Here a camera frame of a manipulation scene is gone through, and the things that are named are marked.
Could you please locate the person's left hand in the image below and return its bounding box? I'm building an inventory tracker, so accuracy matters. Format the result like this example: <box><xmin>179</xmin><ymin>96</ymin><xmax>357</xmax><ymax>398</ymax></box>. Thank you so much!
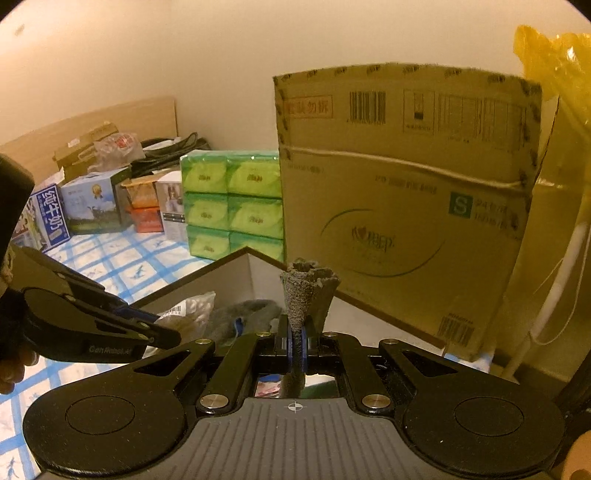
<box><xmin>0</xmin><ymin>348</ymin><xmax>26</xmax><ymax>395</ymax></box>

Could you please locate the tan cardboard roll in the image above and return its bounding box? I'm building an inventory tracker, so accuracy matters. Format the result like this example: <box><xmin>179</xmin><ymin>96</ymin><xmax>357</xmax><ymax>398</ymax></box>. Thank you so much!
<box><xmin>561</xmin><ymin>429</ymin><xmax>591</xmax><ymax>480</ymax></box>

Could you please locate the wooden headboard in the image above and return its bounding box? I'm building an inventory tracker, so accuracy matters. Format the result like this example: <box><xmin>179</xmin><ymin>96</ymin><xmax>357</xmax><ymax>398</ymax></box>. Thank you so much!
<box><xmin>0</xmin><ymin>96</ymin><xmax>179</xmax><ymax>183</ymax></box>

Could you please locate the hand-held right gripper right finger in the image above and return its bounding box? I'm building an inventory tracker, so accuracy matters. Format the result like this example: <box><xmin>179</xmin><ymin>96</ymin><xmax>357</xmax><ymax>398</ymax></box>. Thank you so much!
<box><xmin>302</xmin><ymin>318</ymin><xmax>462</xmax><ymax>415</ymax></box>

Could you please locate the yellow plastic cover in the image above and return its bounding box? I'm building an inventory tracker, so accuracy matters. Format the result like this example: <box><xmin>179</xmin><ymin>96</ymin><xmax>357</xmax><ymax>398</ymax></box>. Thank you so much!
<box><xmin>505</xmin><ymin>25</ymin><xmax>591</xmax><ymax>379</ymax></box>

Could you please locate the brown storage box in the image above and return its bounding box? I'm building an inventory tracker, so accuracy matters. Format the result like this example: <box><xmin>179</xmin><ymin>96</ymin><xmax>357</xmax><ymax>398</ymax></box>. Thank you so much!
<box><xmin>124</xmin><ymin>246</ymin><xmax>448</xmax><ymax>402</ymax></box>

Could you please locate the blue milk carton box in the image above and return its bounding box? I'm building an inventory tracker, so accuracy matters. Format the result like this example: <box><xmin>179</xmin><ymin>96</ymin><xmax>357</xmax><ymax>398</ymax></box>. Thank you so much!
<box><xmin>11</xmin><ymin>182</ymin><xmax>72</xmax><ymax>252</ymax></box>

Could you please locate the cotton swab pack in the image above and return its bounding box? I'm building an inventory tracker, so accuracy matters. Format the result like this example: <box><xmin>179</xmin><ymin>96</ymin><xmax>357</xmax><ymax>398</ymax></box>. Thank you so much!
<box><xmin>143</xmin><ymin>291</ymin><xmax>218</xmax><ymax>358</ymax></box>

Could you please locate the gold box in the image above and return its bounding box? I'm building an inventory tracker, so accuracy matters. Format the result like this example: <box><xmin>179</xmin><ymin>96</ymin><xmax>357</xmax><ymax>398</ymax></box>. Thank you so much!
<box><xmin>117</xmin><ymin>168</ymin><xmax>183</xmax><ymax>210</ymax></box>

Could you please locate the green cow print milk box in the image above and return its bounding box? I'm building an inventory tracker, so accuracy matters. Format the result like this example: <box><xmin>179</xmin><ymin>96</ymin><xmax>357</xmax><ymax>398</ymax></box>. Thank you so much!
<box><xmin>60</xmin><ymin>167</ymin><xmax>134</xmax><ymax>236</ymax></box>

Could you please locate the grey fuzzy cloth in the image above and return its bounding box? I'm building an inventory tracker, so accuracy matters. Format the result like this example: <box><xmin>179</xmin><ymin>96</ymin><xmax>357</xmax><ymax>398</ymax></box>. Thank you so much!
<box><xmin>205</xmin><ymin>299</ymin><xmax>282</xmax><ymax>347</ymax></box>

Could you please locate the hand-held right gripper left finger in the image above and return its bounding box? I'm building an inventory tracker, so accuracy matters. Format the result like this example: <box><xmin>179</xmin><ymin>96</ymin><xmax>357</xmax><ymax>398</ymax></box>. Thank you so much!
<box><xmin>131</xmin><ymin>316</ymin><xmax>293</xmax><ymax>415</ymax></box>

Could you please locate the blue checked bedsheet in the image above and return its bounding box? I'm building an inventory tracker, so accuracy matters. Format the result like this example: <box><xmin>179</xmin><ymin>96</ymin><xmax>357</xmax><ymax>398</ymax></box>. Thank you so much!
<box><xmin>0</xmin><ymin>226</ymin><xmax>250</xmax><ymax>480</ymax></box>

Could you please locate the pink and white strip packet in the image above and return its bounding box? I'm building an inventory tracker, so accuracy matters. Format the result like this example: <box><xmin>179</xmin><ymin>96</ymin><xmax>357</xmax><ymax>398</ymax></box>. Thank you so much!
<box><xmin>255</xmin><ymin>376</ymin><xmax>283</xmax><ymax>398</ymax></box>

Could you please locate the white product box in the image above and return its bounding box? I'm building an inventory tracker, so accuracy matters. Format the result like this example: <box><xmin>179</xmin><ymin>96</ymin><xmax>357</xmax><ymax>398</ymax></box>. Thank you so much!
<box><xmin>154</xmin><ymin>180</ymin><xmax>188</xmax><ymax>243</ymax></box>

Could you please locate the stack of green tissue packs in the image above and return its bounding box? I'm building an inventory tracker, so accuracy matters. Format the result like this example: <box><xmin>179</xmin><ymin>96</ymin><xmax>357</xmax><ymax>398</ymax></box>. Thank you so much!
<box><xmin>179</xmin><ymin>148</ymin><xmax>283</xmax><ymax>264</ymax></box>

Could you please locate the flat cardboard box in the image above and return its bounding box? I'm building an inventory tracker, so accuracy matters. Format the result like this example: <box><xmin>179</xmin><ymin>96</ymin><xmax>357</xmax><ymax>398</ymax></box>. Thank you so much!
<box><xmin>53</xmin><ymin>121</ymin><xmax>121</xmax><ymax>183</ymax></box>

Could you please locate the large cardboard box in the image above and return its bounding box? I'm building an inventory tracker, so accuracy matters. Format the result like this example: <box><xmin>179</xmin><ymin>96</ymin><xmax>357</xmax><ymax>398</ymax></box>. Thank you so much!
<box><xmin>272</xmin><ymin>62</ymin><xmax>543</xmax><ymax>363</ymax></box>

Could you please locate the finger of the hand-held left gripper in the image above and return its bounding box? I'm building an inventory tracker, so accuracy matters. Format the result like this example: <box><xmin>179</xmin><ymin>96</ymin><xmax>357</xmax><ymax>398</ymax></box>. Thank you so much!
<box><xmin>58</xmin><ymin>271</ymin><xmax>157</xmax><ymax>330</ymax></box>
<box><xmin>135</xmin><ymin>323</ymin><xmax>182</xmax><ymax>357</ymax></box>

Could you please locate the clear plastic bag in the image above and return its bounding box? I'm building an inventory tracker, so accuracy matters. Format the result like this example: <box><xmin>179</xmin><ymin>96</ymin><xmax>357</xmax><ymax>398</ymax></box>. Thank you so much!
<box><xmin>88</xmin><ymin>131</ymin><xmax>146</xmax><ymax>174</ymax></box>

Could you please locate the red brown box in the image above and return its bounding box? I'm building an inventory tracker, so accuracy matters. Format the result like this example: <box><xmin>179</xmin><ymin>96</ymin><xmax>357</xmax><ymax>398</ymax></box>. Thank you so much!
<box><xmin>129</xmin><ymin>205</ymin><xmax>164</xmax><ymax>234</ymax></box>

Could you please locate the grey felt cloth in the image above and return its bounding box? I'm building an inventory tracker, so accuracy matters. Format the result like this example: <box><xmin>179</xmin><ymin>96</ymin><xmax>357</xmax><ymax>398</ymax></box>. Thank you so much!
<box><xmin>279</xmin><ymin>259</ymin><xmax>341</xmax><ymax>398</ymax></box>

